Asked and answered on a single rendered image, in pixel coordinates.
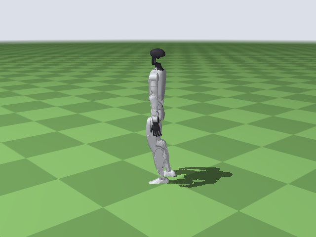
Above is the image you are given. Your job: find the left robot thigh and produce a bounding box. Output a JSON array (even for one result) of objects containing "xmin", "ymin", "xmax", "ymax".
[{"xmin": 146, "ymin": 116, "xmax": 164, "ymax": 154}]

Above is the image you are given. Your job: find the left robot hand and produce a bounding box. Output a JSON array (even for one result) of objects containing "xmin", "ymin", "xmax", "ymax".
[{"xmin": 150, "ymin": 117, "xmax": 162, "ymax": 137}]

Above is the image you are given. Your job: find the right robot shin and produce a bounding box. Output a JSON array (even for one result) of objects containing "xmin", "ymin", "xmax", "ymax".
[{"xmin": 163, "ymin": 140, "xmax": 171, "ymax": 172}]

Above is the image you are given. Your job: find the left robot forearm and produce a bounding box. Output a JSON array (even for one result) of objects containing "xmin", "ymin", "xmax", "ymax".
[{"xmin": 150, "ymin": 96, "xmax": 159, "ymax": 122}]

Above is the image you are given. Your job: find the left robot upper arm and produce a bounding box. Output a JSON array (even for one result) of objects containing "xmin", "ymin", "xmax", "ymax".
[{"xmin": 149, "ymin": 72, "xmax": 159, "ymax": 101}]

